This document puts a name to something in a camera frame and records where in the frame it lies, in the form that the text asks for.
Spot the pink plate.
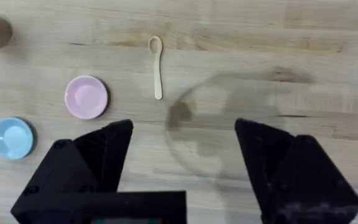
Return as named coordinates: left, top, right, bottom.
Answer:
left=64, top=75, right=111, bottom=121

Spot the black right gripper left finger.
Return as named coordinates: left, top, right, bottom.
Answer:
left=10, top=119, right=134, bottom=224

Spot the blue plate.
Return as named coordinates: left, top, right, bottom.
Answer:
left=0, top=116, right=36, bottom=161

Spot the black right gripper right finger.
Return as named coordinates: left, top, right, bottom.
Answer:
left=234, top=118, right=358, bottom=224

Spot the wooden spoon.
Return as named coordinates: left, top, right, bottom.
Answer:
left=148, top=35, right=163, bottom=101

